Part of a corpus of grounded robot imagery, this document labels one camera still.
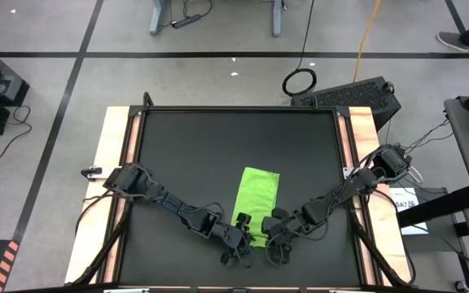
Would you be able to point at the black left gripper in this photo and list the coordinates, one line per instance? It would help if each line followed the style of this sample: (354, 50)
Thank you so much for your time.
(232, 244)

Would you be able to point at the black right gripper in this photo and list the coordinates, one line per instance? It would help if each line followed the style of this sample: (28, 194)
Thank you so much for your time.
(281, 242)

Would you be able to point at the green microfibre towel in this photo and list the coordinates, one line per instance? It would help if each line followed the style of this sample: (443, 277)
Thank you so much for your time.
(257, 195)

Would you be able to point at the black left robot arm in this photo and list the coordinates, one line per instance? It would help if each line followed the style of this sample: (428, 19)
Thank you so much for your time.
(169, 203)

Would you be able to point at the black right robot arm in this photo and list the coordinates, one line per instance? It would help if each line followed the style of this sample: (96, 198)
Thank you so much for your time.
(340, 195)

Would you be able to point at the white paper label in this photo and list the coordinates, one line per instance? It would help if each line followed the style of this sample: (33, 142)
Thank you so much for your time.
(415, 215)

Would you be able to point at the light wooden side board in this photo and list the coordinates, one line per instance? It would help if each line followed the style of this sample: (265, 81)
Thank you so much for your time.
(362, 126)
(110, 134)

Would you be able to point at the black clamp with white plate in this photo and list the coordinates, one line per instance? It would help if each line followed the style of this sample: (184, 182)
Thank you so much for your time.
(92, 172)

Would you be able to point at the black stand beam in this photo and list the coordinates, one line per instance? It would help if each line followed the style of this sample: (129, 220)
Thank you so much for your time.
(442, 205)

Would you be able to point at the black caster wheel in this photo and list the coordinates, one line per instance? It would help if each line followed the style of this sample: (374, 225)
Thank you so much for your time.
(461, 286)

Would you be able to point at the grey desk leg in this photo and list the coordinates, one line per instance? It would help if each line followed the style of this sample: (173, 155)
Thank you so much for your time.
(158, 18)
(277, 20)

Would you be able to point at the black power strip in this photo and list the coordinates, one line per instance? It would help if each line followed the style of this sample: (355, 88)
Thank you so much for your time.
(185, 21)

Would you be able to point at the person's foot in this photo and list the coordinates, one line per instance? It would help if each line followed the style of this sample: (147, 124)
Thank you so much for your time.
(452, 40)

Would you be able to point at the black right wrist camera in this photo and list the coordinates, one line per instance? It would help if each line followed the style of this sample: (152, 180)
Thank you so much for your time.
(275, 219)

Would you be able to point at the small black table camera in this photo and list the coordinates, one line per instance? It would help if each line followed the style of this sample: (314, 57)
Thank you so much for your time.
(239, 291)

